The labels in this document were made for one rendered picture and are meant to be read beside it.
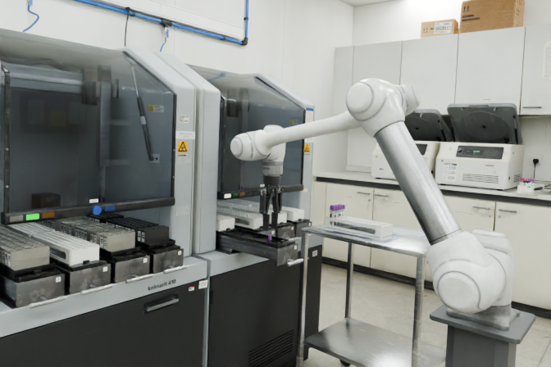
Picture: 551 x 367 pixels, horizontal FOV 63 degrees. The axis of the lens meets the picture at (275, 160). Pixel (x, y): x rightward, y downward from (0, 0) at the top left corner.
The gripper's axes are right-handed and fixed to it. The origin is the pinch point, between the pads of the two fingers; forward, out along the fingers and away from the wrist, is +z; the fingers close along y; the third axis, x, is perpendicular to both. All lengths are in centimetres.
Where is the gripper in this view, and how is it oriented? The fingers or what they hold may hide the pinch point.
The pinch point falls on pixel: (270, 221)
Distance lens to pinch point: 195.5
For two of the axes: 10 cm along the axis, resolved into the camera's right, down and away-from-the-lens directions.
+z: -0.4, 10.0, 0.5
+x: 7.7, 0.6, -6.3
